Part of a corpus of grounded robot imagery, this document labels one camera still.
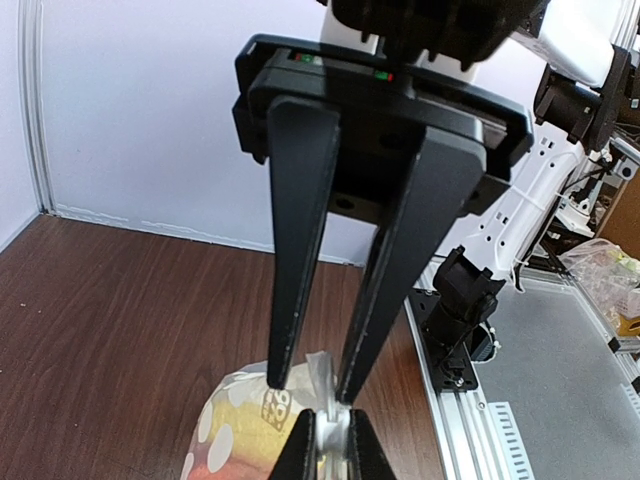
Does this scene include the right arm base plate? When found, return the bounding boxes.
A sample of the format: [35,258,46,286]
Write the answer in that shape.
[408,289,479,393]

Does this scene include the clear zip top bag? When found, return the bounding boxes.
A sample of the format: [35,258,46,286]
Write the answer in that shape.
[180,351,350,479]

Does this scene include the right aluminium corner post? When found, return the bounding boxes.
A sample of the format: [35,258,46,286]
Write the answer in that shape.
[18,0,57,215]

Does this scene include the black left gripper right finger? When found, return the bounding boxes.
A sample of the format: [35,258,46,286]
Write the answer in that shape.
[347,409,396,480]

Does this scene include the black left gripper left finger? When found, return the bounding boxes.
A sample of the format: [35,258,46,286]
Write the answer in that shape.
[269,409,318,480]

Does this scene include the cardboard box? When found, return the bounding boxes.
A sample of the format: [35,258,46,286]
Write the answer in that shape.
[596,174,640,259]

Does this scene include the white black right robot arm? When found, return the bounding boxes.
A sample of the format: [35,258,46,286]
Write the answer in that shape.
[232,1,639,479]

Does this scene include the aluminium front rail frame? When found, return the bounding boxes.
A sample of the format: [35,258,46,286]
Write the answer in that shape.
[404,289,534,479]

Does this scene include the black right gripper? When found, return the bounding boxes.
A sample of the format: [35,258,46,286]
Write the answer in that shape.
[233,1,534,404]

